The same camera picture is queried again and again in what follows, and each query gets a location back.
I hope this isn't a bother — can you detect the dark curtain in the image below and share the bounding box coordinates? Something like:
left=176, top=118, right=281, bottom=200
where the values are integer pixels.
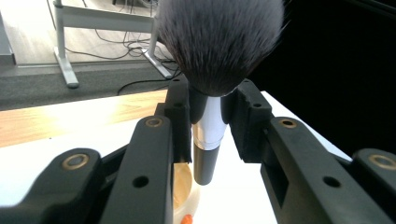
left=247, top=0, right=396, bottom=158

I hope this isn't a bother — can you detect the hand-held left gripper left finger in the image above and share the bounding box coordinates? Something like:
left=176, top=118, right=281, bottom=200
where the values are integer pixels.
left=154, top=76, right=192, bottom=164

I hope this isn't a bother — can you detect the wooden table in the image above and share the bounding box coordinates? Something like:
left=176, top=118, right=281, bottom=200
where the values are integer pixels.
left=0, top=89, right=170, bottom=149

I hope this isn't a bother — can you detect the black floor cable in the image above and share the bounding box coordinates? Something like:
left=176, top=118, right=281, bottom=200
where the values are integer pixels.
left=64, top=28, right=157, bottom=62

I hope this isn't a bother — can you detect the white metal desk frame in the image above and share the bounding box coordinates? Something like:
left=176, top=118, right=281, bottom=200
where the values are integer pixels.
left=51, top=0, right=174, bottom=90

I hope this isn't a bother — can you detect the black cable to table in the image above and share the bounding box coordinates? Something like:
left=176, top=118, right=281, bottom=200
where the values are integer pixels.
left=117, top=70, right=184, bottom=96

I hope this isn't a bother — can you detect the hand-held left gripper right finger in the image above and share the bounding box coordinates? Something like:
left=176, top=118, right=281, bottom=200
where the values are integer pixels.
left=221, top=78, right=274, bottom=164

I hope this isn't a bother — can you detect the white table board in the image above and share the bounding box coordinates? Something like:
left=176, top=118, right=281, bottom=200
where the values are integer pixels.
left=0, top=91, right=353, bottom=224

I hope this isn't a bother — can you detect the black makeup brush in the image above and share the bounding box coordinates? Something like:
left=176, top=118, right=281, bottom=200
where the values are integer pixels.
left=154, top=0, right=287, bottom=187

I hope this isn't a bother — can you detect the cream ribbed cup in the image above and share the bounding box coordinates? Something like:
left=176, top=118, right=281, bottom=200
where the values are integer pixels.
left=172, top=161, right=202, bottom=224

